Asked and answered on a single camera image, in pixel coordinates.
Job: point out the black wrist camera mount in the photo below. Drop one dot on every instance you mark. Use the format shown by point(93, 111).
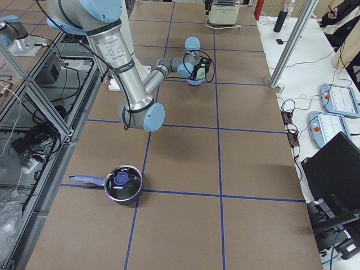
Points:
point(204, 64)

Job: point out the blue teach pendant near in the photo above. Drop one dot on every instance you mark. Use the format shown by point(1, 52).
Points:
point(324, 126)

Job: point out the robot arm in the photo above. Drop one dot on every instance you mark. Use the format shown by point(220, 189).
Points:
point(103, 23)

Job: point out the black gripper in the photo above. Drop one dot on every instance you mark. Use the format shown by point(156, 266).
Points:
point(196, 73)

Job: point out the blue bowl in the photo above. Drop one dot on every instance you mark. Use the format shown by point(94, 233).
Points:
point(195, 82)

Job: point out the blue teach pendant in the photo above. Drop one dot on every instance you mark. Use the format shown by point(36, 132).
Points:
point(324, 126)
point(339, 99)

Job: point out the black water bottle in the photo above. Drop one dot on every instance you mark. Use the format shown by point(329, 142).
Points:
point(280, 20)

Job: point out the dark blue saucepan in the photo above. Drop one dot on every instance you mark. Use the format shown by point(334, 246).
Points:
point(123, 184)

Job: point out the blue teach pendant far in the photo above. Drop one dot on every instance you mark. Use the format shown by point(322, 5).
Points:
point(339, 99)

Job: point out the green bowl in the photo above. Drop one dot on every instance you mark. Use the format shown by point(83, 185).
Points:
point(200, 74)

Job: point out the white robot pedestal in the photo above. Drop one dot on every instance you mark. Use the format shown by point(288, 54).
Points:
point(131, 71)

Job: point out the cream toaster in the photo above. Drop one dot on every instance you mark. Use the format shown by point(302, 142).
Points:
point(224, 13)

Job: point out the brown paper table mat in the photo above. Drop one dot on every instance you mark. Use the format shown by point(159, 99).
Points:
point(220, 186)

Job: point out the black laptop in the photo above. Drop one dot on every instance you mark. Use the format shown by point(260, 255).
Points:
point(334, 170)

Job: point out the seated person in black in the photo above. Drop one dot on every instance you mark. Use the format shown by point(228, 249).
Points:
point(339, 22)

